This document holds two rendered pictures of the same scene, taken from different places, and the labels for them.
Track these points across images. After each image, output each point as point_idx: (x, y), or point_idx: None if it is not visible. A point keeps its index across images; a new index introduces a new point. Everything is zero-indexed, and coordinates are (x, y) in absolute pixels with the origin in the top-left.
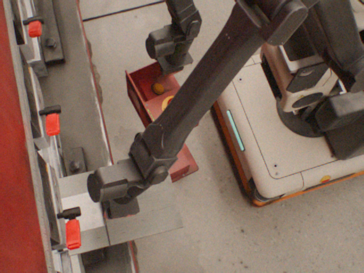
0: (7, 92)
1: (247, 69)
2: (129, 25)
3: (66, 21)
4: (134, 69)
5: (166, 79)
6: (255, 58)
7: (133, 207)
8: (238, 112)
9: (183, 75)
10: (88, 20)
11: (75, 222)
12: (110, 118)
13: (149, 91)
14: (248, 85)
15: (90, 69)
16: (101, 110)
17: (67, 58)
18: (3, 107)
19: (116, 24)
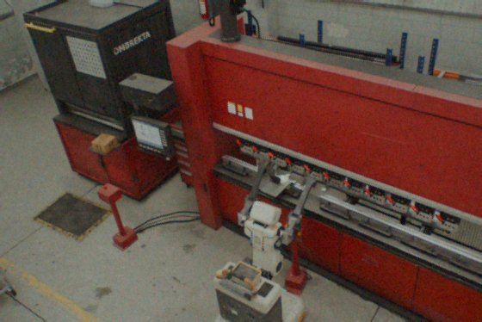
0: (287, 142)
1: (292, 306)
2: (361, 318)
3: (330, 215)
4: (339, 304)
5: (299, 238)
6: (293, 312)
7: (270, 179)
8: (281, 290)
9: (319, 316)
10: (378, 308)
11: (272, 156)
12: (328, 282)
13: (299, 230)
14: (286, 300)
15: (312, 211)
16: (313, 235)
17: (320, 209)
18: (284, 138)
19: (366, 315)
